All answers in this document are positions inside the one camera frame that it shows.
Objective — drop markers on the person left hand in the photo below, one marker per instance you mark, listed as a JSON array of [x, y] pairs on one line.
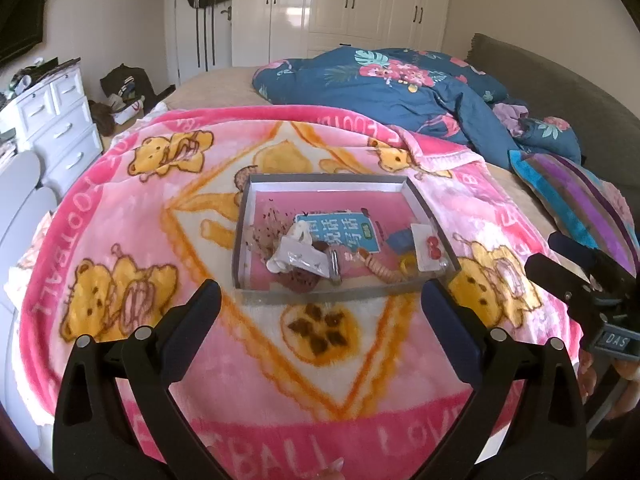
[[332, 472]]

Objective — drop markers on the white wardrobe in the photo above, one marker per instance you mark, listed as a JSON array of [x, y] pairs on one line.
[[263, 31]]

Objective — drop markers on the blue floral duvet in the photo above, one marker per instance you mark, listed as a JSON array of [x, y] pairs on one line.
[[423, 92]]

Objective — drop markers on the striped pillow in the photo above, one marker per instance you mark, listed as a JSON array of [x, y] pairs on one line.
[[585, 208]]

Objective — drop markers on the person right hand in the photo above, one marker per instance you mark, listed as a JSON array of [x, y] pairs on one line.
[[587, 381]]

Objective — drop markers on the green headboard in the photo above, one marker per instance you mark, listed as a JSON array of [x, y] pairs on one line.
[[607, 132]]

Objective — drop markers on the sheer polka dot bow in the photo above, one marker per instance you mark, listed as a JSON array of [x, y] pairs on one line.
[[263, 236]]

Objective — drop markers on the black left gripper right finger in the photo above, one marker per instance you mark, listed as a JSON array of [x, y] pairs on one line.
[[523, 418]]

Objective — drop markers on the black wall television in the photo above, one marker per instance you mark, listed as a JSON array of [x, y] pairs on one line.
[[23, 30]]

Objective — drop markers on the brown hair clip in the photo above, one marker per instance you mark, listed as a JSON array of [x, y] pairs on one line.
[[299, 281]]

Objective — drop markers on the white claw hair clip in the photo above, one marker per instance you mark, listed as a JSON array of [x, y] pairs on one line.
[[300, 231]]

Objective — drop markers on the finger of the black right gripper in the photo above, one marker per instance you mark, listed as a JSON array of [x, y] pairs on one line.
[[558, 281], [605, 271]]

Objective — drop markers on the black bag on floor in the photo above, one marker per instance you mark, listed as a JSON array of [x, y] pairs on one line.
[[129, 94]]

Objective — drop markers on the red cherry earrings card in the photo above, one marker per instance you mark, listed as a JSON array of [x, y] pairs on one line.
[[430, 252]]

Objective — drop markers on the grey box with pink book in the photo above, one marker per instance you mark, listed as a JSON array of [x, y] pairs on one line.
[[359, 212]]

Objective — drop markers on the yellow hair ties bag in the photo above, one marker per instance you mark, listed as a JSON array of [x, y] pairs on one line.
[[408, 265]]

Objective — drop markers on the silver stud earrings card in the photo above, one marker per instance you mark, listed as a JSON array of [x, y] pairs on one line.
[[292, 253]]

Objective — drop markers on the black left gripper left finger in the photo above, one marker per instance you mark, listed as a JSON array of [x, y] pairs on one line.
[[92, 435]]

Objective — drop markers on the white drawer dresser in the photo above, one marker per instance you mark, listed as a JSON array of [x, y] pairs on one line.
[[52, 119]]

